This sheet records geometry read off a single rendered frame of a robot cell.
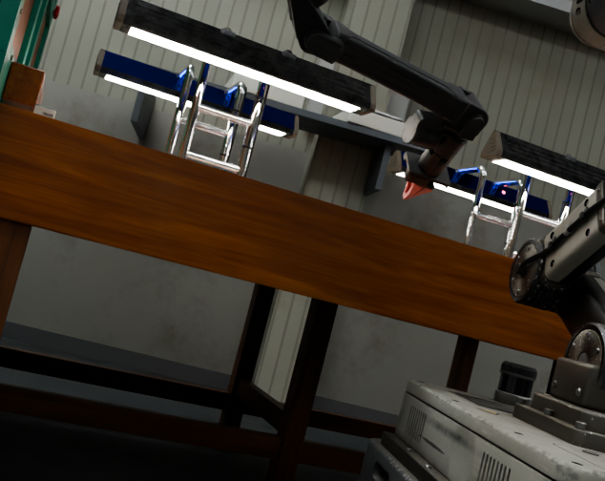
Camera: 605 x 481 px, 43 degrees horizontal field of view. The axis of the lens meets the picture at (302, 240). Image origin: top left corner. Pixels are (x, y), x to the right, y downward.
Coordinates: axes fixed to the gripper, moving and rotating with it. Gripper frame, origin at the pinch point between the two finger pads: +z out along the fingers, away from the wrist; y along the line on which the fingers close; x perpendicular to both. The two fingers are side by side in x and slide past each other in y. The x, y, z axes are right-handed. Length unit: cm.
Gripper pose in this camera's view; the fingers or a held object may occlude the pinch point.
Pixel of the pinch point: (406, 196)
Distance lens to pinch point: 170.3
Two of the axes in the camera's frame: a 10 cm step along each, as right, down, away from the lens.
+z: -4.3, 6.1, 6.7
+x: 0.3, 7.5, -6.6
